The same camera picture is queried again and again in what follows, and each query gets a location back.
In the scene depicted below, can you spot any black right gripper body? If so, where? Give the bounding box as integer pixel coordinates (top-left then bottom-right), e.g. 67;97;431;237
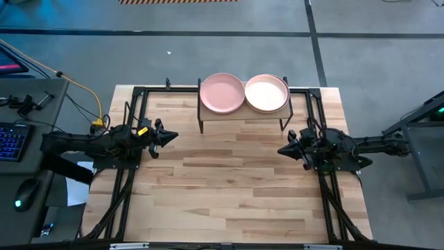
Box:
287;129;317;171

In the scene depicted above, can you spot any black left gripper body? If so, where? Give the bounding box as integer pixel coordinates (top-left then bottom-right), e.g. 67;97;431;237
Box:
137;117;164;160

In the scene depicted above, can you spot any beige plate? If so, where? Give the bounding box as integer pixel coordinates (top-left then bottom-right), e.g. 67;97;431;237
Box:
244;74;289;113

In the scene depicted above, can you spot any pink plate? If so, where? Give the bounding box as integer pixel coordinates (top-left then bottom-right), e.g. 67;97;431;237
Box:
199;72;246;115

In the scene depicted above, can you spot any white paper sheet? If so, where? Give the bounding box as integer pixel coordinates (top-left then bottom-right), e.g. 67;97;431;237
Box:
65;160;95;208

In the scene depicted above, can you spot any black side stand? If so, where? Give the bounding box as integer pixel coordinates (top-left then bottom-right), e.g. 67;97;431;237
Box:
381;90;444;203

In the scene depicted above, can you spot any black clamp tool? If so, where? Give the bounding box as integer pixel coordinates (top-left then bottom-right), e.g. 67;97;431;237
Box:
0;90;56;118

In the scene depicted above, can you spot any black box with green light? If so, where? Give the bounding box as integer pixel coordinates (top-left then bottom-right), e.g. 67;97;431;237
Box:
428;99;444;123

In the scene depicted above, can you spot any black computer mouse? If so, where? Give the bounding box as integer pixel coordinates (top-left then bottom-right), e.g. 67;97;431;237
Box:
13;177;40;213

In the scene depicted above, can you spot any backlit keyboard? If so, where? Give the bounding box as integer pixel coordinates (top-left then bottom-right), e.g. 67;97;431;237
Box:
0;122;35;163

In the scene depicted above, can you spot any grey side desk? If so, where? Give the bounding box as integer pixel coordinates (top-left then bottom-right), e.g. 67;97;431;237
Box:
0;78;70;246

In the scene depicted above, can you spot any computer monitor on side desk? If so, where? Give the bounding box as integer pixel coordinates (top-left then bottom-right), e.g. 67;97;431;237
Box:
0;46;30;76

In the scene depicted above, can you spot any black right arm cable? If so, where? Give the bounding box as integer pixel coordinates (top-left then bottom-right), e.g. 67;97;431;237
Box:
306;117;326;140

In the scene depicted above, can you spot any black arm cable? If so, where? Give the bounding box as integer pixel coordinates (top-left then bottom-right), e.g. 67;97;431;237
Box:
306;117;326;140
122;100;140;123

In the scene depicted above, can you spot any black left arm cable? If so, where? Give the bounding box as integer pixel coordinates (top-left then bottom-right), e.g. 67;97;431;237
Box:
122;100;140;123

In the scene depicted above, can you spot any black metal rig frame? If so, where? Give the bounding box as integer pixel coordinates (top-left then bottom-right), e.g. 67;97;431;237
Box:
81;85;374;244

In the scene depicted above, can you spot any wooden shelf with black frame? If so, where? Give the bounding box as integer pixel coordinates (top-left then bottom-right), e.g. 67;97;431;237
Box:
196;76;295;135

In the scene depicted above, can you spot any black strap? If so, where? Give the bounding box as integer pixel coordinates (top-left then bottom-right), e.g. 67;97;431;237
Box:
40;152;94;185

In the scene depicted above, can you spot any silver bracket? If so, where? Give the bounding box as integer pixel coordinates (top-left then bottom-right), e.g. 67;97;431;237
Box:
109;242;151;250
303;244;344;250

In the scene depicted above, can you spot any yellow cable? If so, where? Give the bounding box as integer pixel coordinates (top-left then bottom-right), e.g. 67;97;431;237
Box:
0;37;105;128

